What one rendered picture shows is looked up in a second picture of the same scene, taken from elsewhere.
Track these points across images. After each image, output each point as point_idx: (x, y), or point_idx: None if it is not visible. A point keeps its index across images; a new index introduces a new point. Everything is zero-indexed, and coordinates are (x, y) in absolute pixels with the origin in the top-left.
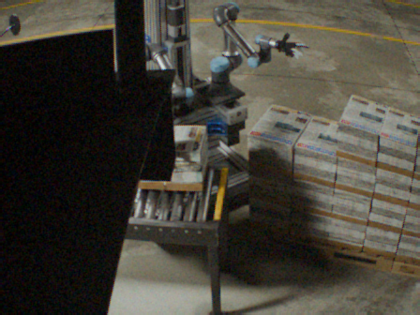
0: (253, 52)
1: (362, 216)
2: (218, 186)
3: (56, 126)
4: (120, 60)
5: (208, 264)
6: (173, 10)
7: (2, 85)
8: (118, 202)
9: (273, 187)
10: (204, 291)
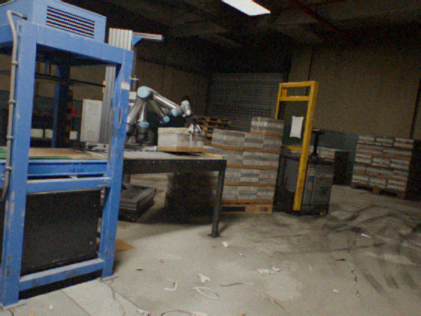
0: (165, 113)
1: (236, 180)
2: (203, 153)
3: None
4: None
5: (172, 223)
6: (137, 80)
7: None
8: None
9: (191, 174)
10: (189, 229)
